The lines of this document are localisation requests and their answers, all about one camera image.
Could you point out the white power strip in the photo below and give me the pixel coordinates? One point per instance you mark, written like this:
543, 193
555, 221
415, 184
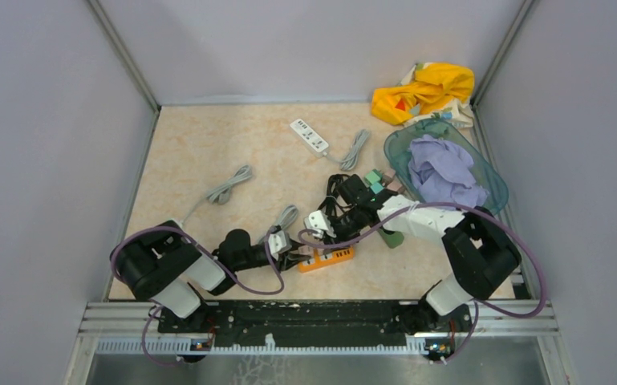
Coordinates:
313, 141

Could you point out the teal plug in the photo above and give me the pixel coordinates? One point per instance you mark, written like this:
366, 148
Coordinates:
376, 187

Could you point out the pink plug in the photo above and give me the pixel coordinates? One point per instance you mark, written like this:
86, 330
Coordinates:
388, 177

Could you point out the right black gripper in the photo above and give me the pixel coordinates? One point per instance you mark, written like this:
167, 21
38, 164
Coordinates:
338, 238

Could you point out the green power strip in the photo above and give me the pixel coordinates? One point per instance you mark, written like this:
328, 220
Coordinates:
392, 239

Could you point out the light green plug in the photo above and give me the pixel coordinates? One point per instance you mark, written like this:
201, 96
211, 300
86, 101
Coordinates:
373, 177

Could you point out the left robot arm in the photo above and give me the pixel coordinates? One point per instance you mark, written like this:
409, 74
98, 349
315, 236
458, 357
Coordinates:
166, 266

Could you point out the orange power strip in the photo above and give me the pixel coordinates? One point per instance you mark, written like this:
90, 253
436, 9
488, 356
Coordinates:
322, 260

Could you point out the teal plastic basket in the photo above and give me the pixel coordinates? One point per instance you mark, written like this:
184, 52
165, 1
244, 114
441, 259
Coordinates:
398, 156

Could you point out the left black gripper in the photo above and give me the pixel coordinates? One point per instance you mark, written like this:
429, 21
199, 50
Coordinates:
289, 259

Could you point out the yellow cloth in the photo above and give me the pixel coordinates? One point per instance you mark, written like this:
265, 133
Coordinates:
429, 90

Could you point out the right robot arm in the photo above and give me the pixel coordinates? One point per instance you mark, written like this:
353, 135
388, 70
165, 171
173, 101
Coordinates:
480, 253

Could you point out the purple cloth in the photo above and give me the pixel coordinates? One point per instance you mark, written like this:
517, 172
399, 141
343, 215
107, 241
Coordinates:
440, 171

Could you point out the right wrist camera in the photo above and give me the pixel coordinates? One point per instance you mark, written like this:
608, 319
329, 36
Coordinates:
319, 225

